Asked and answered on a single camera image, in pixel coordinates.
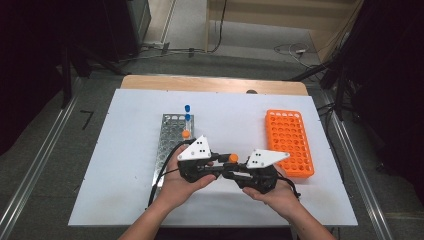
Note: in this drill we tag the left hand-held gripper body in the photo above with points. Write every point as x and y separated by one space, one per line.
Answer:
196 150

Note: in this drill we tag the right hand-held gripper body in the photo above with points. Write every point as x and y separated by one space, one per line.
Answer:
263 160

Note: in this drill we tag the metal test tube rack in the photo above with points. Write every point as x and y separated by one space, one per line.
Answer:
170 133

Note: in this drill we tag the orange plastic test tube rack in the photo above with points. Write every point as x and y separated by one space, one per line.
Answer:
286 133

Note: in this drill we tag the person's left hand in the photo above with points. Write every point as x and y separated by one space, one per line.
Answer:
180 193

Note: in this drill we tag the person's right hand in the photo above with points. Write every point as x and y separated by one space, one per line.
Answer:
276 200

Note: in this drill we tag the wooden table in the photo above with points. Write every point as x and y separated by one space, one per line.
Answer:
200 84

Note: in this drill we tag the dark round table cap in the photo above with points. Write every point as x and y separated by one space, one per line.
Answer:
251 91

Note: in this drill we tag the white table board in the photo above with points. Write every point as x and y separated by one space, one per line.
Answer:
126 166

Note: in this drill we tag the black stand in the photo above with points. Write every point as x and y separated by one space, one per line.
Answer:
66 73
340 90

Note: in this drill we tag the beige wooden furniture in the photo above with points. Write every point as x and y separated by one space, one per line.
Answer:
266 16

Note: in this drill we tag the grey cabinet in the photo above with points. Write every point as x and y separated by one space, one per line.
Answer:
140 16

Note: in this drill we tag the black curtain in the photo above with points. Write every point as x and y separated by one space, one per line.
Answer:
393 66
33 50

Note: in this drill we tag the metal floor rail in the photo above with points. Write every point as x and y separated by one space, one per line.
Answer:
36 163
360 173

